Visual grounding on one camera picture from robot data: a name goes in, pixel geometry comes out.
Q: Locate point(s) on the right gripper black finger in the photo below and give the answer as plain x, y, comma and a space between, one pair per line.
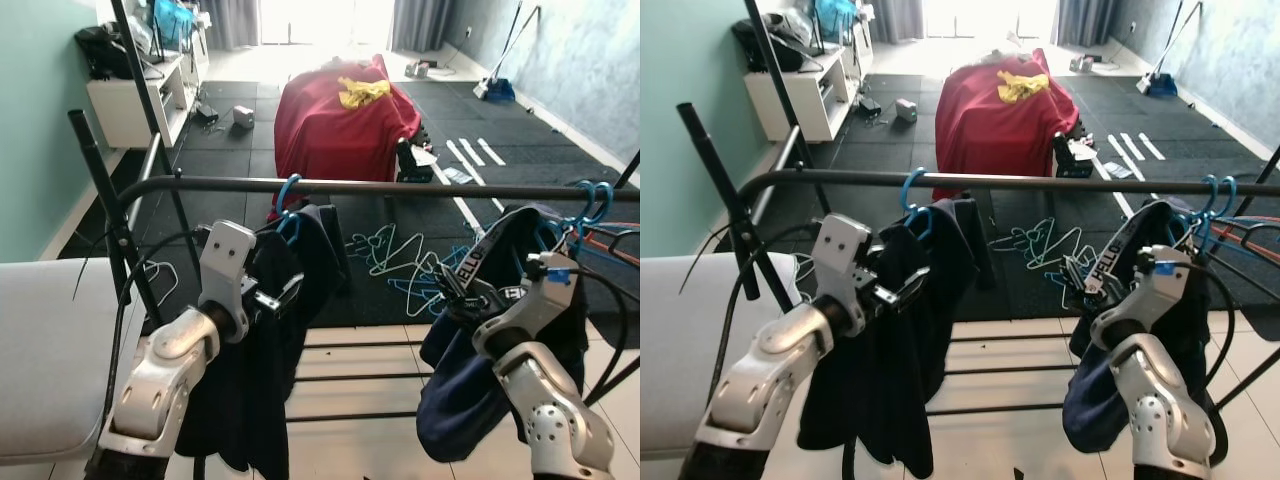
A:
452, 279
454, 304
1078, 270
1082, 295

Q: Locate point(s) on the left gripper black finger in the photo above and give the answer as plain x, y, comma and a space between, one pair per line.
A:
902, 296
288, 282
908, 277
282, 298

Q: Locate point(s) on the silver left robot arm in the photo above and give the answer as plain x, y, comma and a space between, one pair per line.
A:
770, 375
160, 380

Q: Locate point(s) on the red hanger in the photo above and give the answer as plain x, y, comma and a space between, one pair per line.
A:
1255, 233
612, 250

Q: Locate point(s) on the navy blue shirt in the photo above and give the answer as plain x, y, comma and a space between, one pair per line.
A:
1090, 400
460, 400

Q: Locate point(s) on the black metal clothes rack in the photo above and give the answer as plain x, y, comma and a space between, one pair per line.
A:
400, 188
1000, 180

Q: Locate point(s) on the black short-sleeved shirt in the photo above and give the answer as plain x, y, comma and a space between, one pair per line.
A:
240, 400
880, 400

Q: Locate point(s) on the black box with white paper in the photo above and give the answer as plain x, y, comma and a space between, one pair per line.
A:
1068, 158
410, 165

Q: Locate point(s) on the white tape strip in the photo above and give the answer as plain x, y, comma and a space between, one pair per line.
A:
459, 154
474, 152
1132, 146
1116, 148
1152, 145
493, 148

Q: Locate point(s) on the small grey box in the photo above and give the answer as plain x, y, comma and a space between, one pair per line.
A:
243, 117
906, 110

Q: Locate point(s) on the white flat mop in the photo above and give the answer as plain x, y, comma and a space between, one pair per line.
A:
481, 91
1143, 86

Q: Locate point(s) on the yellow cloth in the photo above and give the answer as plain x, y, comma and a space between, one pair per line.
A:
362, 93
1020, 87

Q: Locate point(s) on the blue dustpan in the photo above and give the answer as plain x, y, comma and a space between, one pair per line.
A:
1163, 85
502, 92

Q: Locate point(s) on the white low cabinet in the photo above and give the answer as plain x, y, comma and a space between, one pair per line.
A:
785, 105
125, 115

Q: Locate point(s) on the thin black pole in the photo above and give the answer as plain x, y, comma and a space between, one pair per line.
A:
785, 105
150, 110

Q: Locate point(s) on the small white device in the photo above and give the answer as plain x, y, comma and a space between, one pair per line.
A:
1081, 63
418, 69

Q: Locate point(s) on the grey curtain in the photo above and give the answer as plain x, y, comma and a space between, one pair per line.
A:
1085, 20
897, 18
230, 22
420, 22

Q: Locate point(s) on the black bag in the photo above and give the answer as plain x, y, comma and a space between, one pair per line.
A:
105, 50
765, 45

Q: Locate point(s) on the blue bag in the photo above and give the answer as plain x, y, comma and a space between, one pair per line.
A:
835, 18
172, 22

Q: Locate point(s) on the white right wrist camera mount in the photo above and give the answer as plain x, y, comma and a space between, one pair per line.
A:
1150, 300
535, 300

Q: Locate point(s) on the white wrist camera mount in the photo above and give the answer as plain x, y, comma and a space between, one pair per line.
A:
1150, 300
840, 255
225, 260
535, 300

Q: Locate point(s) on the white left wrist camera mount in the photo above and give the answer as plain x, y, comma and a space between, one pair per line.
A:
225, 260
840, 255

